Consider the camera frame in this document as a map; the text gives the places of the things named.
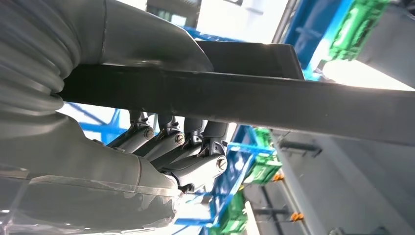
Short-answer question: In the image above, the green plastic crate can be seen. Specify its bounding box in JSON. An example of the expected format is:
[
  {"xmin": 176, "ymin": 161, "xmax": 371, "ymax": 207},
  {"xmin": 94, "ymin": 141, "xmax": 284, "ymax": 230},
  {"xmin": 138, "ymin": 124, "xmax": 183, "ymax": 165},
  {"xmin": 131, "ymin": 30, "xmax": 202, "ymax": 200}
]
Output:
[
  {"xmin": 329, "ymin": 0, "xmax": 390, "ymax": 62},
  {"xmin": 210, "ymin": 191, "xmax": 247, "ymax": 235},
  {"xmin": 243, "ymin": 128, "xmax": 283, "ymax": 186}
]

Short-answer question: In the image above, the blue metal storage rack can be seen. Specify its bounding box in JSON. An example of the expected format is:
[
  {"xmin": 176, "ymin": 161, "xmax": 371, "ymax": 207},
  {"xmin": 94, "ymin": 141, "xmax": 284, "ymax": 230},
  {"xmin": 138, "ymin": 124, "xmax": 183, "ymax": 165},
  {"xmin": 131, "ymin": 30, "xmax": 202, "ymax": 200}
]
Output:
[
  {"xmin": 282, "ymin": 0, "xmax": 345, "ymax": 82},
  {"xmin": 175, "ymin": 124, "xmax": 276, "ymax": 235}
]

